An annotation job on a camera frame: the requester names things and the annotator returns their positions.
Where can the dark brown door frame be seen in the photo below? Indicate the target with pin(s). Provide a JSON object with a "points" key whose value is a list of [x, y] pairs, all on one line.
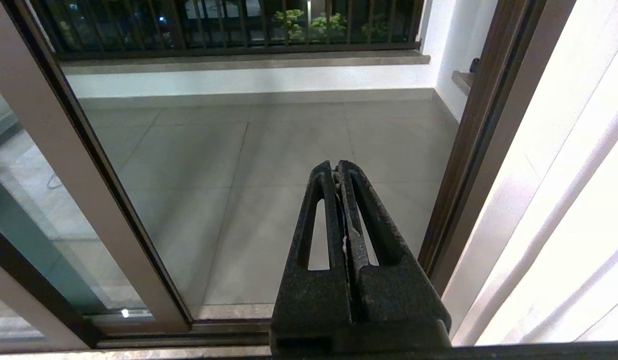
{"points": [[481, 150]]}

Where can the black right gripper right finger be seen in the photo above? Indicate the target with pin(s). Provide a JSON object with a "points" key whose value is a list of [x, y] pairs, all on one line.
{"points": [[388, 295]]}

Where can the metal floor door track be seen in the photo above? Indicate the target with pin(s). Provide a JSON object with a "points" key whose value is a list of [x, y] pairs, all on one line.
{"points": [[189, 332]]}

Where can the brown framed fixed glass panel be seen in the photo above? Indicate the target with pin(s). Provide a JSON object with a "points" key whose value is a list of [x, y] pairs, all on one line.
{"points": [[34, 295]]}

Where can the stone window sill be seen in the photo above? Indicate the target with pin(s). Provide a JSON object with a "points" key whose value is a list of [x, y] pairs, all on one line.
{"points": [[463, 80]]}

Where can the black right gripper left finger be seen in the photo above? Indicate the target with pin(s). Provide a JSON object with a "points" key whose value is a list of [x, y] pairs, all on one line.
{"points": [[313, 295]]}

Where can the brown framed sliding glass door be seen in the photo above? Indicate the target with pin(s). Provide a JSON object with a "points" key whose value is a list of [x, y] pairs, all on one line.
{"points": [[79, 165]]}

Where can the black balcony railing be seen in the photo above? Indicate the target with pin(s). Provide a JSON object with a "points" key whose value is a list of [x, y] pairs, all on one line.
{"points": [[229, 25]]}

